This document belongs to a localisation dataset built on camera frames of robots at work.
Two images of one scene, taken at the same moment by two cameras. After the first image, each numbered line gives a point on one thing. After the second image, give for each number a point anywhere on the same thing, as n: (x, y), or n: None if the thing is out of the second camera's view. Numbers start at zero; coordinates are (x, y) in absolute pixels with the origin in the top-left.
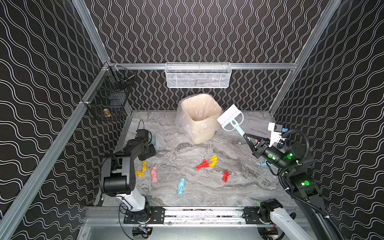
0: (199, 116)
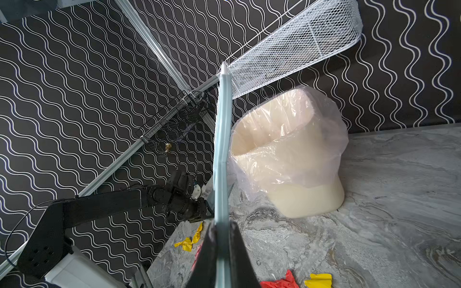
0: (288, 146)
